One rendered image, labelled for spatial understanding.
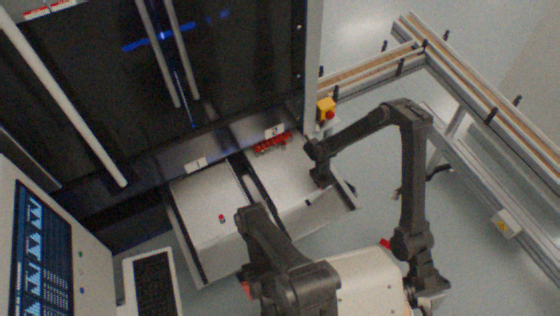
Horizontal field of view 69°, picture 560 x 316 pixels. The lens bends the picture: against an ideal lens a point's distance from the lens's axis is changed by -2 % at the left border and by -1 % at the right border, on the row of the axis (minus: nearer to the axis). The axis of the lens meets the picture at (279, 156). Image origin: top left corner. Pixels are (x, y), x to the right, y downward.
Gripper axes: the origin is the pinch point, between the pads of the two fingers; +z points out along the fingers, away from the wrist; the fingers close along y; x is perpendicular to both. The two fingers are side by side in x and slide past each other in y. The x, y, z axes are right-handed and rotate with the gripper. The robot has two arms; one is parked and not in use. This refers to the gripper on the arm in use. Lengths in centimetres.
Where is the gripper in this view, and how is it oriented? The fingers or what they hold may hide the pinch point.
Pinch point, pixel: (323, 188)
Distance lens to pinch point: 164.7
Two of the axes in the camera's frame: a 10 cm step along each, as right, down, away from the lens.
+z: 0.9, 6.1, 7.8
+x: -8.7, 4.3, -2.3
